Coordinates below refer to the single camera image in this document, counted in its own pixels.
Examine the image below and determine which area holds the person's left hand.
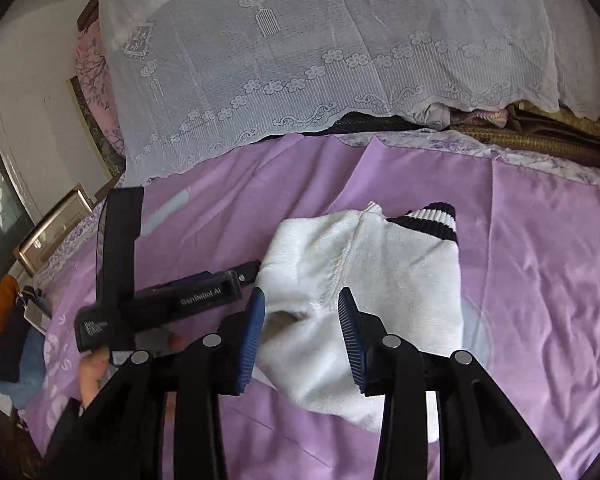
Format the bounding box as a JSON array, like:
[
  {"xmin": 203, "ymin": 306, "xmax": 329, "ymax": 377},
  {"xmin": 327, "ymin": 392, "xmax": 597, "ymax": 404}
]
[{"xmin": 79, "ymin": 347, "xmax": 110, "ymax": 410}]

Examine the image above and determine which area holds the dark navy garment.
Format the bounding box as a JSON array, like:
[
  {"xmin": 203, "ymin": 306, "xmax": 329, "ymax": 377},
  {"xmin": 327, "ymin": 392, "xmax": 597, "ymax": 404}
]
[{"xmin": 0, "ymin": 304, "xmax": 32, "ymax": 384}]

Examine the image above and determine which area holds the pink floral cloth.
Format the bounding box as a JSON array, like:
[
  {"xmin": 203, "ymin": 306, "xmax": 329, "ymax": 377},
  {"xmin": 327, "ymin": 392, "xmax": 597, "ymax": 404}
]
[{"xmin": 74, "ymin": 20, "xmax": 124, "ymax": 156}]

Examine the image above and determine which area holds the white knit sweater black trim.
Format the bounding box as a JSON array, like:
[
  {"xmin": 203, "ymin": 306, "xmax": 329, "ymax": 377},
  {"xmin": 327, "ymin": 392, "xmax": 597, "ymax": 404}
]
[{"xmin": 253, "ymin": 202, "xmax": 464, "ymax": 432}]

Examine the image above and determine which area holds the gold framed headboard panel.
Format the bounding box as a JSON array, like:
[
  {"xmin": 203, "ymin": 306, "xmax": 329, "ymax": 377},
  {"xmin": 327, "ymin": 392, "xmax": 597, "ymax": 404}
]
[{"xmin": 14, "ymin": 184, "xmax": 94, "ymax": 276}]

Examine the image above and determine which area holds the white lace cover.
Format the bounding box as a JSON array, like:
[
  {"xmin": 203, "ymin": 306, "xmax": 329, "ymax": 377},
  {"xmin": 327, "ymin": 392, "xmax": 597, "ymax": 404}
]
[{"xmin": 99, "ymin": 0, "xmax": 600, "ymax": 185}]

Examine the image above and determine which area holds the purple bed sheet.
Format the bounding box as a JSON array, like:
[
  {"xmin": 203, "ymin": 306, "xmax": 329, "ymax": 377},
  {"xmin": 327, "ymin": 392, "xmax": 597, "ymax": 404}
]
[{"xmin": 23, "ymin": 133, "xmax": 600, "ymax": 479}]

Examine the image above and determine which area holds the stacked bedding under lace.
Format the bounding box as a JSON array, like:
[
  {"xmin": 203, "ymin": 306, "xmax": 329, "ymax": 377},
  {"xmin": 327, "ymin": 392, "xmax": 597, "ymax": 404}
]
[{"xmin": 329, "ymin": 98, "xmax": 600, "ymax": 168}]

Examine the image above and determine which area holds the blue denim garment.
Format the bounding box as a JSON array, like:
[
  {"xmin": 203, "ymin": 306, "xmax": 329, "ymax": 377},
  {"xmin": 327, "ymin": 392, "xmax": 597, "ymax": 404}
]
[{"xmin": 0, "ymin": 294, "xmax": 54, "ymax": 409}]

